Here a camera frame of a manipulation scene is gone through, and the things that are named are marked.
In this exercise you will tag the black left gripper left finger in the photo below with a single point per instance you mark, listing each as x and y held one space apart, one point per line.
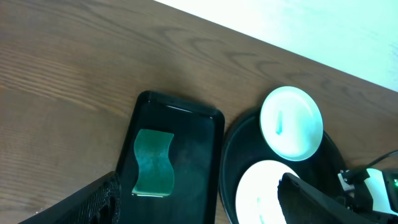
97 203

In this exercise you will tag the green yellow sponge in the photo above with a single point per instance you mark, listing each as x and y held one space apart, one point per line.
155 172

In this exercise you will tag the white plate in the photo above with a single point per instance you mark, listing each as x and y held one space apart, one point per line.
256 195

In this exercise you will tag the black rectangular tray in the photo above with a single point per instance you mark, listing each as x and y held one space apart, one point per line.
195 154

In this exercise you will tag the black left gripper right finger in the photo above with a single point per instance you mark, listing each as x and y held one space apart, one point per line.
303 204

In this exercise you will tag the black round tray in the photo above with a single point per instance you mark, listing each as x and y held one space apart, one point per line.
244 146

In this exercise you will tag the mint plate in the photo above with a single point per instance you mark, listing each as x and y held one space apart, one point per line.
291 123
376 186

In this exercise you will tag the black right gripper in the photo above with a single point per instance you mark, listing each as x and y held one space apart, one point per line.
356 192

